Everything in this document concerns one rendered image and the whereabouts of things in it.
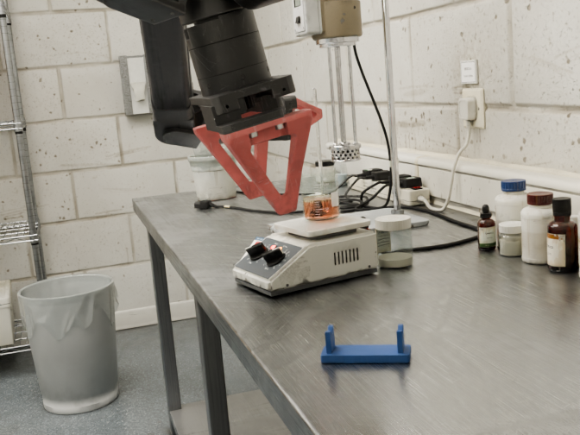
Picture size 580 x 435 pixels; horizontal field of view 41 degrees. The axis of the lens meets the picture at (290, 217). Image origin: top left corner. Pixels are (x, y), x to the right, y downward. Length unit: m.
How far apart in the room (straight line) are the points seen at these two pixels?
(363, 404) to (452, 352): 0.16
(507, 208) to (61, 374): 1.82
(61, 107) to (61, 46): 0.26
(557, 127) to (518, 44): 0.20
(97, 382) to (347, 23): 1.68
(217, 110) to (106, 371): 2.30
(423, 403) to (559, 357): 0.18
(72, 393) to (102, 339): 0.20
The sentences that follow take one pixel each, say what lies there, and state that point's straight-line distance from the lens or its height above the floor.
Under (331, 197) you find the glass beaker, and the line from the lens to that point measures 1.24.
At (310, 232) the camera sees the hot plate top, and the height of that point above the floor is 0.84.
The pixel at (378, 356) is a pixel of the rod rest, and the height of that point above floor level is 0.76.
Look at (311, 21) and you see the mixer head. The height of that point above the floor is 1.18.
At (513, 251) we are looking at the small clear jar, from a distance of 1.33.
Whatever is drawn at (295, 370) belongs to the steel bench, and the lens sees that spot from 0.88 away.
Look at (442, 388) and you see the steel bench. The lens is 0.82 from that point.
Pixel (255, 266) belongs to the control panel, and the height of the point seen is 0.79.
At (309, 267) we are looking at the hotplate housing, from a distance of 1.18.
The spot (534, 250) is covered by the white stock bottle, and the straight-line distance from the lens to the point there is 1.28.
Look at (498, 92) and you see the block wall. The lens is 1.67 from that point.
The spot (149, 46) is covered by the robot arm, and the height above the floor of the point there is 1.12.
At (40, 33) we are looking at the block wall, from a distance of 3.56.
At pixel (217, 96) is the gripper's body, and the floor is 1.06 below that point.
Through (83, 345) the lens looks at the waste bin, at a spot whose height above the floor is 0.24.
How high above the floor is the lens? 1.07
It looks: 10 degrees down
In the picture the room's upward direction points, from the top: 5 degrees counter-clockwise
